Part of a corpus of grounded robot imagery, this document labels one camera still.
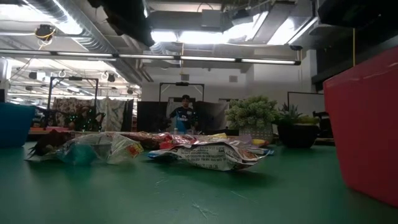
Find dark red candy bag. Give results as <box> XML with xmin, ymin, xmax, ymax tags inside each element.
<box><xmin>119</xmin><ymin>131</ymin><xmax>170</xmax><ymax>150</ymax></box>

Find clear bag yellow red label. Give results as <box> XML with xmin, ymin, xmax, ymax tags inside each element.
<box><xmin>104</xmin><ymin>133</ymin><xmax>144</xmax><ymax>165</ymax></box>

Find clear bag teal candy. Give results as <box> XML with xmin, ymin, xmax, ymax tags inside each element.
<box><xmin>51</xmin><ymin>133</ymin><xmax>109</xmax><ymax>166</ymax></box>

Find clear bag yellow candy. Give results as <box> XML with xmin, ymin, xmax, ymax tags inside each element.
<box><xmin>198</xmin><ymin>133</ymin><xmax>228</xmax><ymax>141</ymax></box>

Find large white-print candy bag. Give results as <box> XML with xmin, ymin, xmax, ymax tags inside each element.
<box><xmin>146</xmin><ymin>138</ymin><xmax>271</xmax><ymax>172</ymax></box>

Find small yellow candy wrapper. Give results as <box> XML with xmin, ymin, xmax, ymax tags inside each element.
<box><xmin>251</xmin><ymin>138</ymin><xmax>271</xmax><ymax>147</ymax></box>

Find blue white candy bar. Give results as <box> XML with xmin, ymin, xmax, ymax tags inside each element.
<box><xmin>248</xmin><ymin>147</ymin><xmax>275</xmax><ymax>156</ymax></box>

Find grey ceiling box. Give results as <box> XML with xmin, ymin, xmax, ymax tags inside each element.
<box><xmin>201</xmin><ymin>9</ymin><xmax>222</xmax><ymax>32</ymax></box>

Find long ceiling light bar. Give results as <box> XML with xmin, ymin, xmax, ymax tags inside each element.
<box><xmin>0</xmin><ymin>49</ymin><xmax>302</xmax><ymax>66</ymax></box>

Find white patterned cloth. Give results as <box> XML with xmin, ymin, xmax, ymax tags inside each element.
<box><xmin>96</xmin><ymin>98</ymin><xmax>127</xmax><ymax>132</ymax></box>

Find black panel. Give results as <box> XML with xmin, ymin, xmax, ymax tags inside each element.
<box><xmin>136</xmin><ymin>101</ymin><xmax>169</xmax><ymax>133</ymax></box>

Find floral patterned cloth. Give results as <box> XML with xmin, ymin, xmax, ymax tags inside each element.
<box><xmin>51</xmin><ymin>98</ymin><xmax>96</xmax><ymax>127</ymax></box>

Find distant black robot arms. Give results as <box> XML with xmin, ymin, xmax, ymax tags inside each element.
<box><xmin>43</xmin><ymin>107</ymin><xmax>106</xmax><ymax>131</ymax></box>

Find person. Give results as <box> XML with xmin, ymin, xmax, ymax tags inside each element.
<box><xmin>169</xmin><ymin>95</ymin><xmax>200</xmax><ymax>135</ymax></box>

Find dark grey panel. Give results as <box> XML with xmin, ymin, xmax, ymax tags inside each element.
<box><xmin>194</xmin><ymin>100</ymin><xmax>229</xmax><ymax>131</ymax></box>

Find bushy pale green plant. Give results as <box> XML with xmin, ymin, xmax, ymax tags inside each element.
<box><xmin>224</xmin><ymin>95</ymin><xmax>279</xmax><ymax>130</ymax></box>

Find blue plastic bin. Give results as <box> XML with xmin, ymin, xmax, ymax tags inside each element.
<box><xmin>0</xmin><ymin>102</ymin><xmax>37</xmax><ymax>149</ymax></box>

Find white patterned plant pot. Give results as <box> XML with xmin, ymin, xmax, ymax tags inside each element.
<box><xmin>238</xmin><ymin>123</ymin><xmax>274</xmax><ymax>143</ymax></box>

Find green spiky succulent plant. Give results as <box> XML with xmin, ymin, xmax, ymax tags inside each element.
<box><xmin>275</xmin><ymin>101</ymin><xmax>304</xmax><ymax>126</ymax></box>

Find black framed whiteboard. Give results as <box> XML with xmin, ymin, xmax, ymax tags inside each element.
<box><xmin>287</xmin><ymin>91</ymin><xmax>326</xmax><ymax>116</ymax></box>

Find black round plant pot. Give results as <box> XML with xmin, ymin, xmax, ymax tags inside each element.
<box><xmin>276</xmin><ymin>123</ymin><xmax>320</xmax><ymax>149</ymax></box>

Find yellow fruit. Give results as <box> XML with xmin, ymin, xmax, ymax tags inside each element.
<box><xmin>297</xmin><ymin>115</ymin><xmax>322</xmax><ymax>125</ymax></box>

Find black chair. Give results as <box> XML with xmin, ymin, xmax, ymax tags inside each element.
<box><xmin>312</xmin><ymin>110</ymin><xmax>334</xmax><ymax>139</ymax></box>

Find red plastic bin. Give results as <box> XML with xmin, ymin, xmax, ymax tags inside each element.
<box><xmin>322</xmin><ymin>45</ymin><xmax>398</xmax><ymax>208</ymax></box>

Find tall black frame rig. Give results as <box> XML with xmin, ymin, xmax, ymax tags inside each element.
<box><xmin>46</xmin><ymin>76</ymin><xmax>100</xmax><ymax>130</ymax></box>

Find wide black frame rig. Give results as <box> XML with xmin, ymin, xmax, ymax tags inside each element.
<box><xmin>159</xmin><ymin>82</ymin><xmax>205</xmax><ymax>103</ymax></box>

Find black ceiling camera yellow cable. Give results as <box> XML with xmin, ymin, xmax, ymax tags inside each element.
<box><xmin>34</xmin><ymin>24</ymin><xmax>57</xmax><ymax>42</ymax></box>

